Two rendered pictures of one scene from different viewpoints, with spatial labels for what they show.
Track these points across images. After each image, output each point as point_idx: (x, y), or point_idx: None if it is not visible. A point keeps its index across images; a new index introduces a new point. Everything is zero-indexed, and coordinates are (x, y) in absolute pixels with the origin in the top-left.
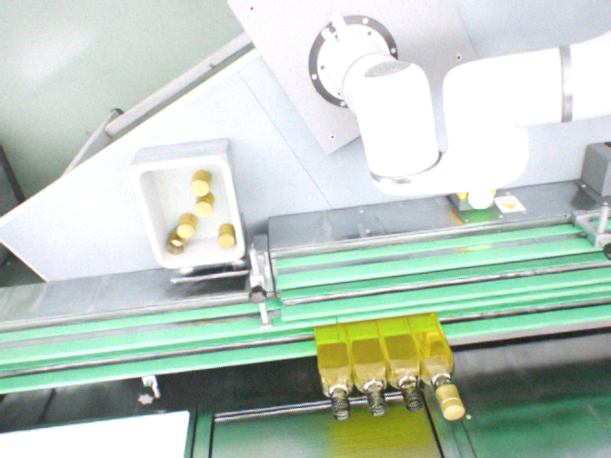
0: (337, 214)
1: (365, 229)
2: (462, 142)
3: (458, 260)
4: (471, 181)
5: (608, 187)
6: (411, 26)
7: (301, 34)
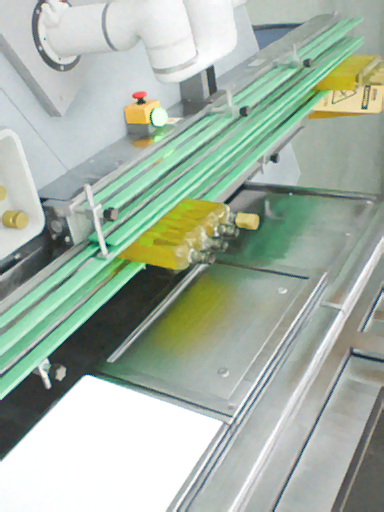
0: (79, 169)
1: (113, 164)
2: (213, 25)
3: (185, 150)
4: (223, 49)
5: (205, 92)
6: (80, 0)
7: (23, 14)
